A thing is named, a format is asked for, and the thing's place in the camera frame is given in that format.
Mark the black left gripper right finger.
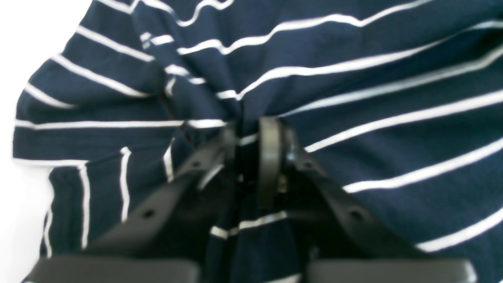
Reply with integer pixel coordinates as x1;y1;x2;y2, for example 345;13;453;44
257;117;478;283

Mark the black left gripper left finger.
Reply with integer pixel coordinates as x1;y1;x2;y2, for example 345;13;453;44
27;125;237;283

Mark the navy white striped t-shirt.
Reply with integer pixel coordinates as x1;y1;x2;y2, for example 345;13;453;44
13;0;502;283

